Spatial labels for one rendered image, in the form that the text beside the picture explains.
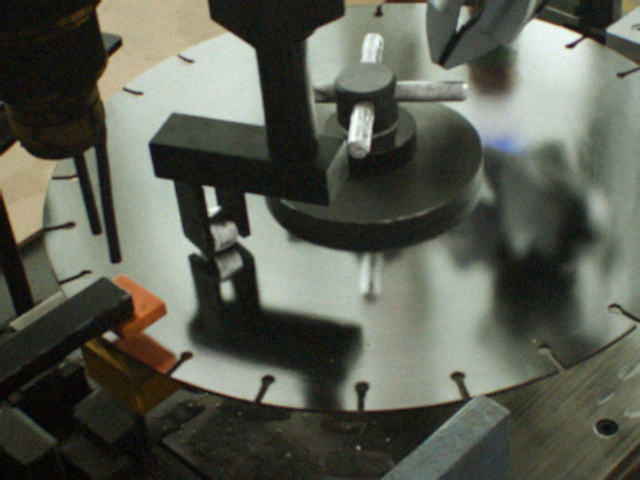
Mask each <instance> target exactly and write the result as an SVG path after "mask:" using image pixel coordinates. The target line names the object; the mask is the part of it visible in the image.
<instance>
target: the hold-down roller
mask: <svg viewBox="0 0 640 480"><path fill-rule="evenodd" d="M208 211H209V217H210V223H211V229H212V235H213V241H214V247H215V252H217V251H220V250H223V249H225V248H227V247H230V246H231V245H233V244H234V243H235V242H237V240H238V231H237V228H236V225H235V223H234V220H233V219H232V217H231V214H230V213H229V212H227V210H226V209H225V208H223V207H222V206H216V207H212V208H210V209H208Z"/></svg>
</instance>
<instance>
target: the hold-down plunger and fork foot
mask: <svg viewBox="0 0 640 480"><path fill-rule="evenodd" d="M255 52H256V61H257V68H258V76H259V84H260V92H261V99H262V108H263V115H264V124H265V126H261V125H255V124H247V122H240V121H233V120H226V119H219V118H212V117H205V116H198V115H191V114H185V113H177V112H173V113H171V114H170V115H169V117H168V118H167V119H166V121H165V122H164V123H163V125H162V127H161V128H159V129H158V130H157V132H156V133H155V134H154V135H153V137H152V138H151V139H150V140H149V142H148V148H149V153H150V157H151V162H152V167H153V173H154V177H155V178H157V179H164V180H170V181H173V185H174V190H175V196H176V201H177V206H178V211H179V218H180V223H181V228H182V233H184V236H185V238H186V239H188V240H189V241H190V242H191V243H192V244H193V245H194V246H195V247H196V248H197V249H198V250H200V251H201V252H202V253H203V254H204V255H205V256H207V257H209V256H211V255H213V254H215V247H214V241H213V235H212V229H211V223H210V217H209V211H208V205H207V199H205V194H204V187H203V186H208V187H214V190H215V197H216V203H217V206H222V207H223V208H225V209H226V210H227V212H229V213H230V214H231V217H232V219H233V220H234V223H235V225H236V228H237V231H238V234H239V235H240V236H241V238H242V239H246V238H247V236H249V235H252V232H250V226H249V219H248V211H247V205H246V198H245V194H250V195H257V196H263V197H269V198H276V199H282V200H288V201H294V202H301V203H307V204H312V205H318V206H325V207H329V206H330V205H331V204H332V202H333V200H334V199H335V197H336V195H337V193H338V191H339V189H340V187H341V186H342V184H344V182H345V180H346V179H347V177H348V175H349V161H348V150H347V139H346V138H345V137H338V136H331V135H324V134H317V125H316V114H315V104H314V93H313V84H312V73H311V63H310V52H309V43H308V39H307V40H306V41H304V42H302V43H300V44H296V45H293V46H290V47H284V48H275V49H272V50H270V51H268V52H259V51H257V50H256V49H255Z"/></svg>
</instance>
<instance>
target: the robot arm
mask: <svg viewBox="0 0 640 480"><path fill-rule="evenodd" d="M467 1H468V0H427V1H426V13H425V30H426V39H427V44H428V50H429V56H430V61H431V63H432V64H435V65H438V66H440V67H442V69H444V70H446V71H447V70H450V69H452V68H455V67H459V66H461V65H464V64H467V63H469V62H472V61H474V60H476V59H478V58H481V57H483V55H485V54H487V53H488V52H490V51H491V50H493V49H494V48H496V47H497V46H499V45H503V46H510V45H511V44H512V43H513V42H514V41H515V40H516V39H517V38H518V36H519V35H520V34H521V31H522V30H523V28H524V27H526V25H528V24H529V23H531V22H532V21H533V20H534V19H536V18H537V17H538V15H540V13H541V12H542V10H543V8H544V7H545V6H546V4H548V3H549V2H550V1H551V0H483V3H482V7H481V9H480V11H478V12H477V13H476V14H475V15H474V16H473V17H472V18H471V19H470V20H468V21H467V22H466V23H465V24H462V25H461V27H460V28H459V30H458V32H456V29H458V23H459V22H458V20H459V17H460V12H461V8H462V6H463V5H464V4H465V3H466V2H467ZM455 34H456V35H455Z"/></svg>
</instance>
